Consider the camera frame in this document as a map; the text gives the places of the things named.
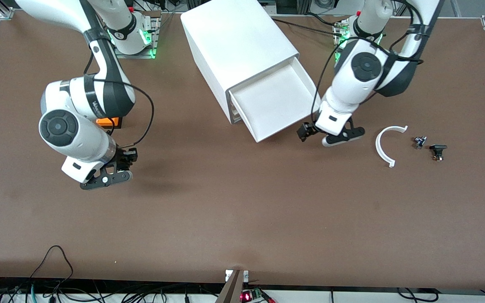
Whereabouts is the white drawer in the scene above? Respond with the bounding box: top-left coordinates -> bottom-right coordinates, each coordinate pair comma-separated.
229,57 -> 322,144

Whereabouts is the white drawer cabinet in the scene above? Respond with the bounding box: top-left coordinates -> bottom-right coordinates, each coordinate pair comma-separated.
181,0 -> 301,125

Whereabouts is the orange box with round hole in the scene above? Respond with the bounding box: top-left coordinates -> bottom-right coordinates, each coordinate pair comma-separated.
95,117 -> 123,129

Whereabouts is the circuit board with red light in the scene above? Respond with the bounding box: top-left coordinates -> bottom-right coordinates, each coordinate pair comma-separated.
241,288 -> 277,303

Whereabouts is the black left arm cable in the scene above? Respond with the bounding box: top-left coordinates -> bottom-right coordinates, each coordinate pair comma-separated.
310,0 -> 426,123

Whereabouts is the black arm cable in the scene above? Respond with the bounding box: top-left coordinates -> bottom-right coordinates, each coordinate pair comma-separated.
83,59 -> 155,148
310,0 -> 426,123

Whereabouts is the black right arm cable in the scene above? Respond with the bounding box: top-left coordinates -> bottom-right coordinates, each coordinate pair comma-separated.
83,59 -> 155,148

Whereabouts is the white curved plastic ring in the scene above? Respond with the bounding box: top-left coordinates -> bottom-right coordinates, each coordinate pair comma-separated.
375,125 -> 408,168

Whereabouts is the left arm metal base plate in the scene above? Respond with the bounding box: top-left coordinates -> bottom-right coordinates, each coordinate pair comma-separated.
333,17 -> 363,64

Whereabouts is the black looped cable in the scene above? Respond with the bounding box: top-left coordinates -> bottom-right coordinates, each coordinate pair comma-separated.
30,245 -> 75,291

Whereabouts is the black cable behind cabinet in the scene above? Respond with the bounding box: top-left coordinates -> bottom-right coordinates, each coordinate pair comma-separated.
268,15 -> 338,32

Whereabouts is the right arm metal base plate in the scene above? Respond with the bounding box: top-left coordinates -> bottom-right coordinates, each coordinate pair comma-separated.
112,11 -> 161,59

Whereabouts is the black switch contact block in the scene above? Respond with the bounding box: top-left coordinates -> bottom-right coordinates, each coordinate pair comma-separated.
429,144 -> 448,162

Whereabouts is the white post bracket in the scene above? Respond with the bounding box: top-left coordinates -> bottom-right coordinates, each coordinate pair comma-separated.
225,269 -> 249,282

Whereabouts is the aluminium camera post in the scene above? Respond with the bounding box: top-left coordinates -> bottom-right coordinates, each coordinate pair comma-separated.
215,269 -> 245,303

